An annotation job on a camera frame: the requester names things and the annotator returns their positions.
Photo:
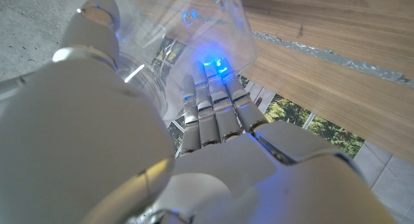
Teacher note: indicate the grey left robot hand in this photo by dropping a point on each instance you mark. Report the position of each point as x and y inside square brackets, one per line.
[81, 136]

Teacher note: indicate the clear plastic jar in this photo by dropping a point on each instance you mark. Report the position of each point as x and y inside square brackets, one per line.
[155, 29]

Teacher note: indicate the printed window backdrop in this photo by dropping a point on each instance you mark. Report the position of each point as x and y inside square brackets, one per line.
[330, 133]

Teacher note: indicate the grey tape outline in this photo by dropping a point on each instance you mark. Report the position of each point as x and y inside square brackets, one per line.
[339, 59]

